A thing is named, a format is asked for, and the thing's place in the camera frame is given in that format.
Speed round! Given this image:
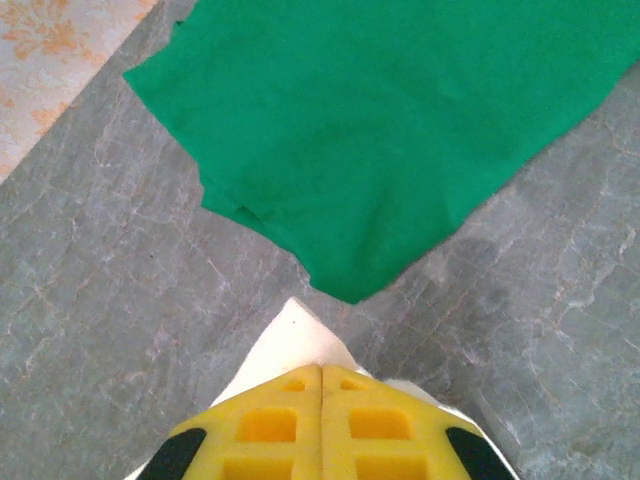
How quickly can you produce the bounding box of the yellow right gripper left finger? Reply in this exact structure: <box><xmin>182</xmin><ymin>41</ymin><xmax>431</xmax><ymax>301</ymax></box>
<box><xmin>141</xmin><ymin>364</ymin><xmax>322</xmax><ymax>480</ymax></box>

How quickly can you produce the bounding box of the green t-shirt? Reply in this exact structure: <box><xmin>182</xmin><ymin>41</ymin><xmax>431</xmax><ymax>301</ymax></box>
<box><xmin>122</xmin><ymin>0</ymin><xmax>640</xmax><ymax>305</ymax></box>

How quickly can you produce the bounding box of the cream t-shirt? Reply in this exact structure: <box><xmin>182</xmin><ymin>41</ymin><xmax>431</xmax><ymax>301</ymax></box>
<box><xmin>122</xmin><ymin>296</ymin><xmax>521</xmax><ymax>480</ymax></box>

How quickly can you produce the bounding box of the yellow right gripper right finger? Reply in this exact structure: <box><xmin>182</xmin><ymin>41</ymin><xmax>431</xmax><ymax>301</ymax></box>
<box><xmin>320</xmin><ymin>364</ymin><xmax>516</xmax><ymax>480</ymax></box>

